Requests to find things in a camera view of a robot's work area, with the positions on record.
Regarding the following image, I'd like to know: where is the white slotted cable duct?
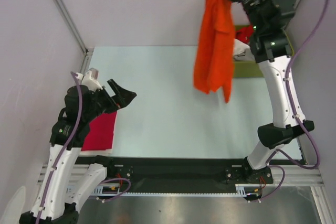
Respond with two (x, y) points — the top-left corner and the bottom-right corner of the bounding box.
(68, 183), (263, 197)

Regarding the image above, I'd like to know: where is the orange t-shirt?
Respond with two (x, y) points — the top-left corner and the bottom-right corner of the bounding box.
(193, 0), (236, 103)

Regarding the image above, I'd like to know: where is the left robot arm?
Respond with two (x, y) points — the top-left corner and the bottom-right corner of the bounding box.
(19, 79), (137, 223)

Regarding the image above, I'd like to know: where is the aluminium frame rail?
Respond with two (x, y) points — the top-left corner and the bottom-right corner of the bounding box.
(37, 165), (324, 186)

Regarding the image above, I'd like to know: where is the folded magenta t-shirt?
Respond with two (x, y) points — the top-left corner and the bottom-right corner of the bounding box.
(81, 112), (117, 151)

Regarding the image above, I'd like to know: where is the left aluminium corner post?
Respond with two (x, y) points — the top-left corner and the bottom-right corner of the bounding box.
(39, 0), (91, 54)

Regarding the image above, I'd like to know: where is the red t-shirt in bin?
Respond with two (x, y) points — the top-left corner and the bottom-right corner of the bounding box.
(235, 25), (254, 44)

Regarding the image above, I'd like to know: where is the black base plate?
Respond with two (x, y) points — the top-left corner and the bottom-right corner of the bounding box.
(76, 155), (274, 193)

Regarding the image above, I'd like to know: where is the white t-shirt in bin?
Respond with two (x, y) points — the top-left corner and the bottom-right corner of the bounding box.
(233, 39), (255, 61)

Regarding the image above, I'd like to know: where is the olive green plastic bin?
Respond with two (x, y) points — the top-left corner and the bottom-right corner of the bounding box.
(234, 26), (292, 78)

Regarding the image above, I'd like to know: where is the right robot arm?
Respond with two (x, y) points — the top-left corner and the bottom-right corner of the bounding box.
(230, 0), (314, 183)

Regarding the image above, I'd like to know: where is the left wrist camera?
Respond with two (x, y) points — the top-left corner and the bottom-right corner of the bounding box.
(76, 68), (102, 91)

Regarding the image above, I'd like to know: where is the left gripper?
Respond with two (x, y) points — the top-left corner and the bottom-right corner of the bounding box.
(83, 79), (136, 122)

